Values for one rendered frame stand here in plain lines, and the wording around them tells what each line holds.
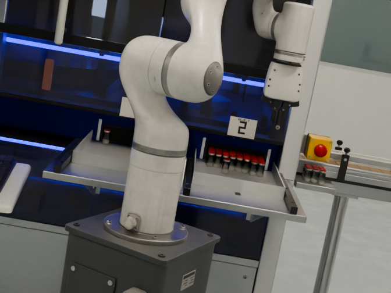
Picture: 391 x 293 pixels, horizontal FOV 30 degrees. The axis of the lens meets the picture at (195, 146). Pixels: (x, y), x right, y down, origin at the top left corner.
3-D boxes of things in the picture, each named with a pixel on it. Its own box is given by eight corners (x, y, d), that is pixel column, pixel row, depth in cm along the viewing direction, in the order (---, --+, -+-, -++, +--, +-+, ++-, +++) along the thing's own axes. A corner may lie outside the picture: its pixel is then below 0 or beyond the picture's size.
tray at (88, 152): (90, 140, 236) (91, 129, 236) (169, 154, 237) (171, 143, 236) (71, 162, 203) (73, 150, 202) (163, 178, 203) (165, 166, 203)
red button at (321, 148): (312, 154, 228) (314, 142, 227) (324, 156, 228) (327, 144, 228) (313, 156, 224) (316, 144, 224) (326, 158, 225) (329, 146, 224)
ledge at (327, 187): (290, 177, 244) (291, 172, 243) (328, 183, 244) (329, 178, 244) (295, 187, 230) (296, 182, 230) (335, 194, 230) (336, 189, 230)
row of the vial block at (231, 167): (206, 164, 230) (208, 150, 229) (262, 174, 230) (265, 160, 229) (206, 166, 228) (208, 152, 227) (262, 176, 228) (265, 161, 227)
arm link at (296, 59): (304, 53, 203) (302, 64, 203) (273, 47, 203) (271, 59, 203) (308, 55, 195) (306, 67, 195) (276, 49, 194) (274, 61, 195)
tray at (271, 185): (193, 158, 237) (195, 147, 236) (272, 172, 237) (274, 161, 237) (191, 183, 204) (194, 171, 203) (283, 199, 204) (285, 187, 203)
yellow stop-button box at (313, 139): (303, 154, 235) (307, 132, 233) (324, 158, 235) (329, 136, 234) (306, 158, 227) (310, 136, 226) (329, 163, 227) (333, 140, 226)
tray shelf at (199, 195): (74, 143, 236) (75, 137, 236) (285, 180, 238) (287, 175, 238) (41, 177, 189) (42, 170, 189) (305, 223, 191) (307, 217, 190)
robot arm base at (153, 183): (159, 252, 150) (174, 165, 146) (85, 225, 158) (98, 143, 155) (202, 234, 166) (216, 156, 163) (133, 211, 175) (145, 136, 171)
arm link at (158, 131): (164, 158, 151) (184, 44, 146) (98, 137, 160) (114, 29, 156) (196, 154, 161) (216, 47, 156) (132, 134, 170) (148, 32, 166)
